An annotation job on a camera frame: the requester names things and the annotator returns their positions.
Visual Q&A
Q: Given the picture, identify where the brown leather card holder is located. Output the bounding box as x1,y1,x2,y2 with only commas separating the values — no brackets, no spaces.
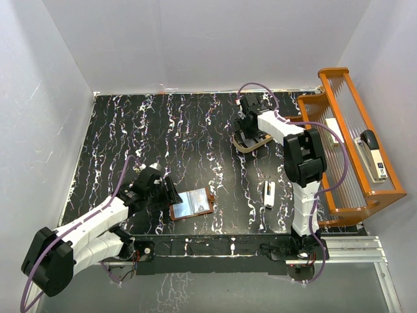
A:
170,188,215,221

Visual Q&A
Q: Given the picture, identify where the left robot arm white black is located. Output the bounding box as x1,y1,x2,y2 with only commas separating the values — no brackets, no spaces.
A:
21,166,182,297

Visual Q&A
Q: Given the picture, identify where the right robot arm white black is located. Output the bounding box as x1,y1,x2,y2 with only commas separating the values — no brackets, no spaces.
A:
232,95,327,259

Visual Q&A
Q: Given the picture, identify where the beige oval tray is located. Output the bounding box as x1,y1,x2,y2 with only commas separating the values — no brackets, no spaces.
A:
232,132,272,154

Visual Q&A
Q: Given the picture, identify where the white staple box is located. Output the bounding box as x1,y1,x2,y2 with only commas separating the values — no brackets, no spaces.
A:
325,117,339,147

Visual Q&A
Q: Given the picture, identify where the orange wooden tiered shelf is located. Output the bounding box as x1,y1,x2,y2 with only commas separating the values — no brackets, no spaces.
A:
290,67,406,227

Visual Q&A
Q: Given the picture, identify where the black beige stapler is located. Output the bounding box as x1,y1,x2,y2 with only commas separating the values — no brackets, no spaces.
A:
354,129,388,183

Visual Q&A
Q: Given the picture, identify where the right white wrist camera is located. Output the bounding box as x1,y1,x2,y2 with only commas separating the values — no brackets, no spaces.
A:
236,97,246,115

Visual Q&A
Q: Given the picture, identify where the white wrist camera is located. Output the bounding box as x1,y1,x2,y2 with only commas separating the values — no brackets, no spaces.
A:
236,97,246,115
142,162,162,176

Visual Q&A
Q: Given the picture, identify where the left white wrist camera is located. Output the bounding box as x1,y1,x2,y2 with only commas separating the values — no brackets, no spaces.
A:
142,162,162,176

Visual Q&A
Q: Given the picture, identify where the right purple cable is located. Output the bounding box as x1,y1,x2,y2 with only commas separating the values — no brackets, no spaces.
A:
235,82,349,284

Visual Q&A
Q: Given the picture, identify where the purple cable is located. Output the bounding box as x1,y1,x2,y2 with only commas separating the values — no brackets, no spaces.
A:
235,82,349,284
20,155,147,313

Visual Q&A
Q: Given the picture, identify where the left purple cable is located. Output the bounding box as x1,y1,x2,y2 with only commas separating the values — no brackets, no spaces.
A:
20,155,147,313

